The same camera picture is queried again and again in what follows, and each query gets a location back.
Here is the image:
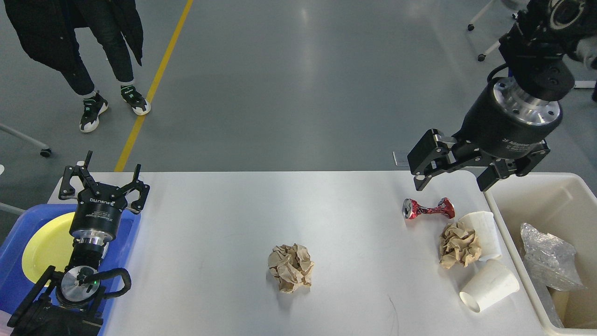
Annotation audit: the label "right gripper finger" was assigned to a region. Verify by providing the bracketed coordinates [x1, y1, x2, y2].
[407, 128, 490, 191]
[476, 147, 550, 192]

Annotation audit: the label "crushed red soda can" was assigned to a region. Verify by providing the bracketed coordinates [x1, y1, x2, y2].
[402, 197, 456, 220]

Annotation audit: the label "white office chair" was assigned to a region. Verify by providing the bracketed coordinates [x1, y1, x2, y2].
[466, 0, 529, 63]

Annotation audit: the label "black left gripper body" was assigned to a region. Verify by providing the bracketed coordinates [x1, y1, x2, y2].
[69, 190, 127, 242]

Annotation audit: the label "small brown paper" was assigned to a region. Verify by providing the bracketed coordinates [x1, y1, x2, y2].
[439, 223, 482, 269]

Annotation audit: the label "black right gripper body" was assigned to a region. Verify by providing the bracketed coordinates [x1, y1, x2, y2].
[455, 77, 563, 159]

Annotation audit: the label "white bar on floor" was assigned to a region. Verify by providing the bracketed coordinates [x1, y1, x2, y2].
[574, 80, 596, 90]

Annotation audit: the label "yellow-green plastic plate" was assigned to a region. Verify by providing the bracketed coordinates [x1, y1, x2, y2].
[21, 212, 100, 283]

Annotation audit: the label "brown paper ball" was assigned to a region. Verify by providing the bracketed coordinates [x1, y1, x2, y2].
[267, 243, 315, 293]

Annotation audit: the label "white chair leg left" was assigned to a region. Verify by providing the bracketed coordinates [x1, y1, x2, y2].
[0, 123, 53, 158]

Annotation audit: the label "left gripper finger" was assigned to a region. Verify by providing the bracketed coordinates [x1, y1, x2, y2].
[58, 151, 101, 201]
[111, 164, 151, 214]

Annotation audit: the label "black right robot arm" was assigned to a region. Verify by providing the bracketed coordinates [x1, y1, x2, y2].
[407, 0, 596, 191]

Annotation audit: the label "white paper cup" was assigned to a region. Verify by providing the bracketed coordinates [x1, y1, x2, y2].
[457, 211, 502, 262]
[459, 259, 520, 313]

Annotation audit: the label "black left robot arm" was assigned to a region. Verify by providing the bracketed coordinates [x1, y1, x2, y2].
[7, 151, 151, 336]

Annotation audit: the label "white paper cup upright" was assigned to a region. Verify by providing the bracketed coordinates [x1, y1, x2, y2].
[457, 211, 502, 262]

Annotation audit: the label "person in black coat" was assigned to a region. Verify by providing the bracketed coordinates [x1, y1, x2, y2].
[2, 0, 152, 133]

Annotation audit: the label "floor outlet plates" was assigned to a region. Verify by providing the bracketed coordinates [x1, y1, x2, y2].
[392, 151, 409, 168]

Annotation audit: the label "foil tray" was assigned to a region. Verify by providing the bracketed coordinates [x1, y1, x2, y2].
[527, 268, 569, 328]
[521, 223, 586, 292]

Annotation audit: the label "cream plastic bin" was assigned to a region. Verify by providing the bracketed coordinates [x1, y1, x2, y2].
[485, 173, 597, 336]

